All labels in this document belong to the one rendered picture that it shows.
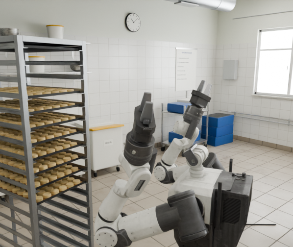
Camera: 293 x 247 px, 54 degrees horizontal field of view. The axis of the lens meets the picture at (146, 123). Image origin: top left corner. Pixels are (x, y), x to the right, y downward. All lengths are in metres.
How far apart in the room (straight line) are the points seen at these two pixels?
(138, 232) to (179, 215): 0.15
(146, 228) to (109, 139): 3.38
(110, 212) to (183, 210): 0.24
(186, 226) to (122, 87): 4.31
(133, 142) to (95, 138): 3.38
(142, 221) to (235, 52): 5.89
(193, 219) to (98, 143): 3.38
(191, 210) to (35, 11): 3.92
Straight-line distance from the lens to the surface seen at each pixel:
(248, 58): 6.49
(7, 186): 2.13
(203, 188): 1.08
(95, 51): 4.84
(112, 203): 0.98
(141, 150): 0.83
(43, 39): 1.73
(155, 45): 5.60
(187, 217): 0.96
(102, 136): 4.25
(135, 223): 1.01
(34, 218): 1.86
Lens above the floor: 1.68
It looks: 12 degrees down
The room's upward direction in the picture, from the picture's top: straight up
